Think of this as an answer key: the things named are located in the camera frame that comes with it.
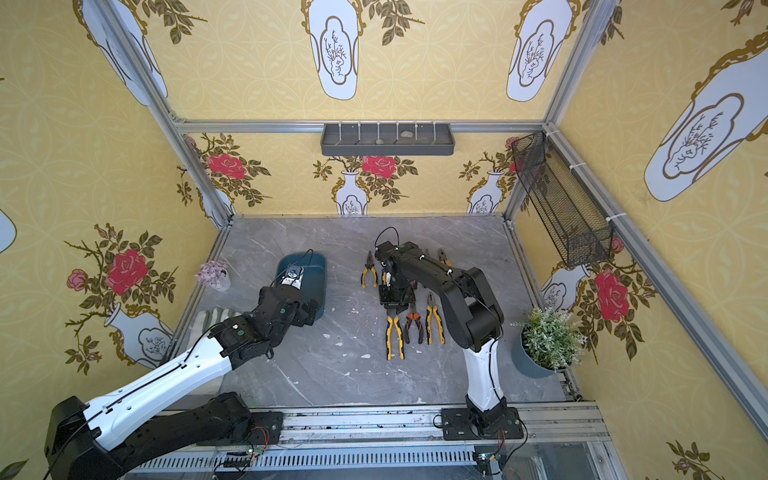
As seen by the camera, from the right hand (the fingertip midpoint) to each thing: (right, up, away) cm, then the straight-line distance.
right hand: (389, 313), depth 91 cm
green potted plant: (+39, -2, -20) cm, 43 cm away
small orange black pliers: (+6, -2, +1) cm, 6 cm away
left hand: (-23, +8, -12) cm, 27 cm away
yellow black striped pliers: (-7, +13, +14) cm, 21 cm away
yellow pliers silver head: (+1, -1, -3) cm, 3 cm away
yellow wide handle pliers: (+12, -2, +1) cm, 12 cm away
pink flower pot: (-54, +12, +1) cm, 55 cm away
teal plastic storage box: (-27, +12, +17) cm, 35 cm away
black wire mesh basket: (+54, +24, -7) cm, 60 cm away
